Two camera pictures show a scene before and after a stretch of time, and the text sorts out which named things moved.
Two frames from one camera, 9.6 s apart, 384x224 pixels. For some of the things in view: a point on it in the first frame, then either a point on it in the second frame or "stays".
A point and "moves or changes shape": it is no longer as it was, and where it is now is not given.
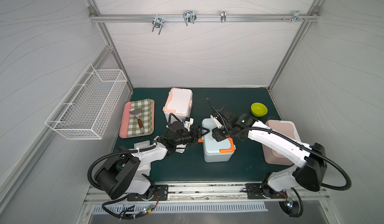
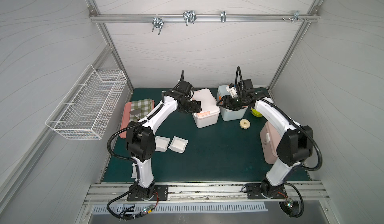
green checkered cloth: x=146 y=118 stays
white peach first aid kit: x=178 y=105 moves or changes shape
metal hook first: x=157 y=22 stays
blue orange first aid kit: x=215 y=151 -> x=229 y=115
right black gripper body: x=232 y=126 -> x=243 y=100
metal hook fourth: x=296 y=16 stays
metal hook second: x=189 y=16 stays
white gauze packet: x=180 y=148 stays
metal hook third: x=223 y=16 stays
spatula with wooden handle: x=137 y=112 stays
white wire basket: x=85 y=112 stays
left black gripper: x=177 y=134 -> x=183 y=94
